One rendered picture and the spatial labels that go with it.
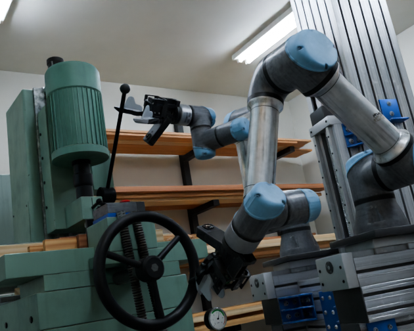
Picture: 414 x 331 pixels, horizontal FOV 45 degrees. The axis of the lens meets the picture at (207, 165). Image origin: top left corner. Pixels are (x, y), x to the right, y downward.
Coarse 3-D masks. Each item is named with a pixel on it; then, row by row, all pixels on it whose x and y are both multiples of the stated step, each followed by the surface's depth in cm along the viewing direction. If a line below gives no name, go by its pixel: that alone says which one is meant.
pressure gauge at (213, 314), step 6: (210, 312) 140; (216, 312) 142; (222, 312) 143; (204, 318) 141; (210, 318) 140; (216, 318) 141; (222, 318) 142; (210, 324) 139; (216, 324) 140; (222, 324) 142; (216, 330) 142
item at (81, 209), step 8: (80, 200) 148; (88, 200) 149; (64, 208) 158; (72, 208) 153; (80, 208) 148; (88, 208) 148; (72, 216) 152; (80, 216) 147; (88, 216) 147; (72, 224) 152; (80, 224) 153
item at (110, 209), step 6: (108, 204) 130; (114, 204) 131; (120, 204) 132; (126, 204) 133; (132, 204) 134; (138, 204) 139; (144, 204) 140; (96, 210) 136; (102, 210) 132; (108, 210) 130; (114, 210) 131; (120, 210) 132; (126, 210) 133; (132, 210) 134; (144, 210) 139; (96, 216) 135; (102, 216) 132; (108, 216) 129; (114, 216) 130; (96, 222) 135
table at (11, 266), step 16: (192, 240) 152; (16, 256) 121; (32, 256) 123; (48, 256) 125; (64, 256) 128; (80, 256) 130; (176, 256) 147; (0, 272) 122; (16, 272) 120; (32, 272) 122; (48, 272) 124; (64, 272) 127
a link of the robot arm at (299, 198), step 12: (288, 192) 105; (300, 192) 106; (312, 192) 108; (288, 204) 102; (300, 204) 104; (312, 204) 106; (288, 216) 102; (300, 216) 104; (312, 216) 107; (276, 228) 110
